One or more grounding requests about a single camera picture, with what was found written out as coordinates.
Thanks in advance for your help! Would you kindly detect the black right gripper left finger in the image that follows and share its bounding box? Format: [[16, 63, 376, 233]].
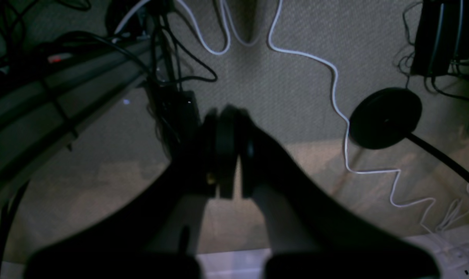
[[25, 109, 217, 279]]

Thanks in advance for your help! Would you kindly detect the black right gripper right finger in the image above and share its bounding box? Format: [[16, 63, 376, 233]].
[[236, 109, 440, 279]]

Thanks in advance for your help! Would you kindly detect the black round stand base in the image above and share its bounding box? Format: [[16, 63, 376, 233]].
[[349, 87, 423, 150]]

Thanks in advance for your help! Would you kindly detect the aluminium table frame rail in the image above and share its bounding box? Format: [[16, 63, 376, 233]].
[[0, 37, 161, 217]]

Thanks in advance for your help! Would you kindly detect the black device with cables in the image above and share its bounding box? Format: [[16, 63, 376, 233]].
[[410, 0, 469, 77]]

